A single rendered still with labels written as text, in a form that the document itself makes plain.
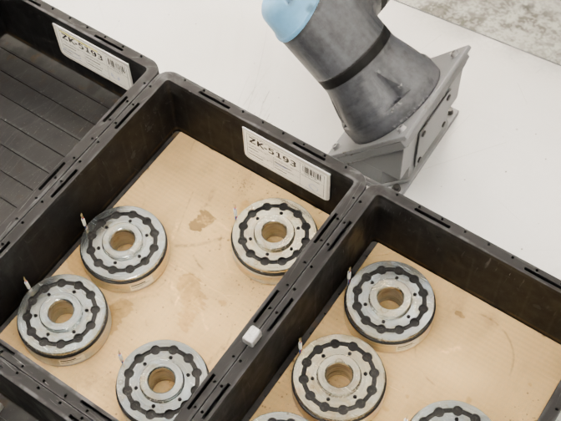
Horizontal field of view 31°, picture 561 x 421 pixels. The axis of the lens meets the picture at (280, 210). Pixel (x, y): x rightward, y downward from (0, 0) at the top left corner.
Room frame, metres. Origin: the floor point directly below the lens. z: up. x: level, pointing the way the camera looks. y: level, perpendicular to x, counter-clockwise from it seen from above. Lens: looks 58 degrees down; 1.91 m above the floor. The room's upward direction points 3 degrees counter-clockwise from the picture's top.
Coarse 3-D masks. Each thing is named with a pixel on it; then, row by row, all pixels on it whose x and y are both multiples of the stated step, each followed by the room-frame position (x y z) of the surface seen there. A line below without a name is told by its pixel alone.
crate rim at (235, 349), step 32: (256, 128) 0.72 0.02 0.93; (320, 160) 0.67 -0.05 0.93; (64, 192) 0.64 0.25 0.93; (352, 192) 0.62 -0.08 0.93; (32, 224) 0.60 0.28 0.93; (0, 256) 0.56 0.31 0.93; (288, 288) 0.50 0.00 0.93; (0, 352) 0.45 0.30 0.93; (64, 384) 0.41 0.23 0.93; (96, 416) 0.37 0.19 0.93; (192, 416) 0.37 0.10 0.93
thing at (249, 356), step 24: (384, 192) 0.62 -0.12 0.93; (360, 216) 0.59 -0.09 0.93; (432, 216) 0.58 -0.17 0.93; (336, 240) 0.57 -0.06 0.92; (480, 240) 0.55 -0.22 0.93; (312, 264) 0.53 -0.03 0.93; (504, 264) 0.52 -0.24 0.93; (528, 264) 0.52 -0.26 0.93; (552, 288) 0.49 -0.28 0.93; (288, 312) 0.47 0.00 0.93; (264, 336) 0.45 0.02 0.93; (240, 360) 0.42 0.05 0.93; (216, 408) 0.37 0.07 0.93; (552, 408) 0.35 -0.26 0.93
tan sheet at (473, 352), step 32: (384, 256) 0.59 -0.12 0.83; (448, 288) 0.54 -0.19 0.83; (448, 320) 0.50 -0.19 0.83; (480, 320) 0.50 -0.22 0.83; (512, 320) 0.50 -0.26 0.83; (416, 352) 0.47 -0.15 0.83; (448, 352) 0.46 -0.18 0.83; (480, 352) 0.46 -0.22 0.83; (512, 352) 0.46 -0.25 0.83; (544, 352) 0.46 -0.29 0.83; (288, 384) 0.43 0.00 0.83; (416, 384) 0.43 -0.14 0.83; (448, 384) 0.42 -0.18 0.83; (480, 384) 0.42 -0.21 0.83; (512, 384) 0.42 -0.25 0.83; (544, 384) 0.42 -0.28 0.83; (256, 416) 0.40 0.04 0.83; (384, 416) 0.39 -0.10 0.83; (512, 416) 0.38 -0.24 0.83
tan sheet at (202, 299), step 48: (192, 144) 0.77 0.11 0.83; (144, 192) 0.70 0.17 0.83; (192, 192) 0.70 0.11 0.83; (240, 192) 0.69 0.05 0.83; (288, 192) 0.69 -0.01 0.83; (192, 240) 0.63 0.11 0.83; (144, 288) 0.56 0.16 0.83; (192, 288) 0.56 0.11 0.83; (240, 288) 0.56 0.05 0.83; (0, 336) 0.51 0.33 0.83; (144, 336) 0.50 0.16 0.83; (192, 336) 0.50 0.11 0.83; (96, 384) 0.45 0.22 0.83
